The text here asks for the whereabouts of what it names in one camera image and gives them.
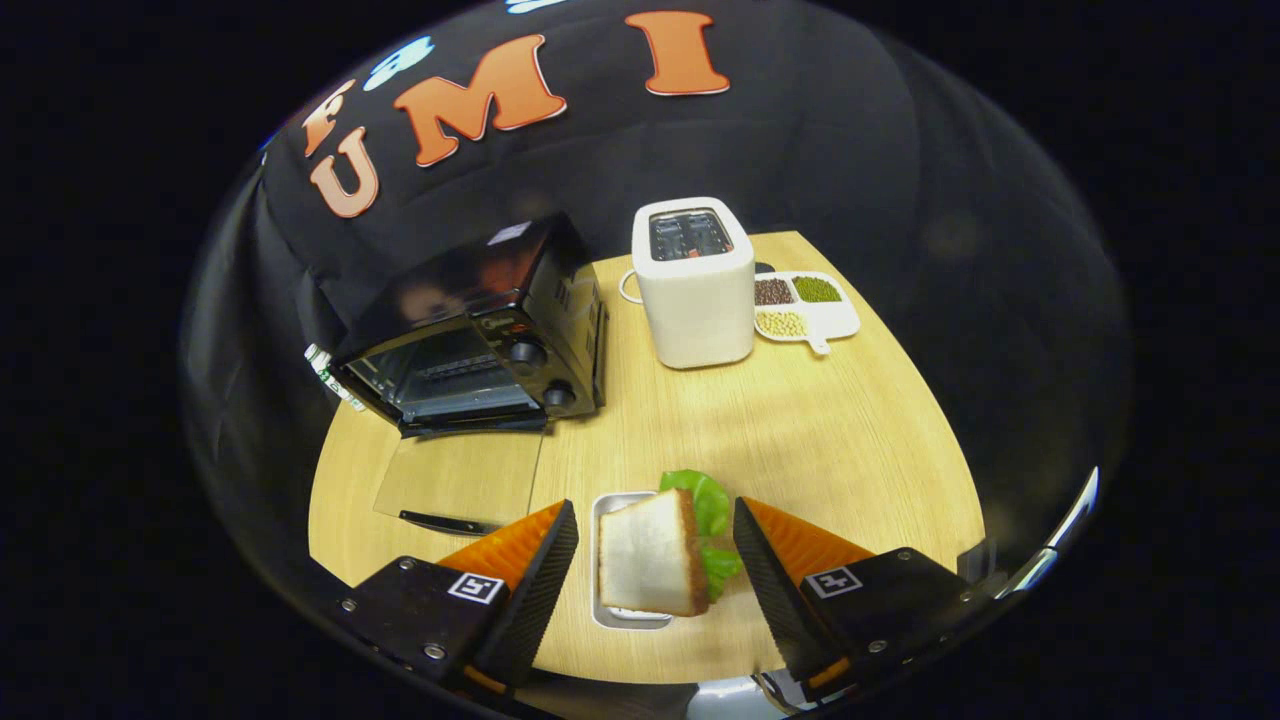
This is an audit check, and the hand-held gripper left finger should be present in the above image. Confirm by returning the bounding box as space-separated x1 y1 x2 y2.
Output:
335 500 581 697

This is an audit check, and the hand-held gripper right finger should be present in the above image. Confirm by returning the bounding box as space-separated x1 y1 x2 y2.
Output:
732 497 988 701

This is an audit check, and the white pop-up toaster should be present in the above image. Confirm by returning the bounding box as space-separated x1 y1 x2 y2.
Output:
630 196 757 371

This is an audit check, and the black toaster oven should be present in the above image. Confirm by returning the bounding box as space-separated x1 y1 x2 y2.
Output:
330 212 609 537

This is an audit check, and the white divided bean dish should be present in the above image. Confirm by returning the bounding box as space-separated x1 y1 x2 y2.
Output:
752 270 862 357

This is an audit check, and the chrome metal bar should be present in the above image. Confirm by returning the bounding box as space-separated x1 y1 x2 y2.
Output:
958 466 1101 601

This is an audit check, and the green white printed packet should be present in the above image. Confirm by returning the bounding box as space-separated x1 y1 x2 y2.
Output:
303 343 368 413

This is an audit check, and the white bread lettuce sandwich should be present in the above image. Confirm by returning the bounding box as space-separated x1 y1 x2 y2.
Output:
598 468 745 618

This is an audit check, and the small white ribbed tray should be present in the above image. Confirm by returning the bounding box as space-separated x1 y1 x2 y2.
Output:
589 490 677 632

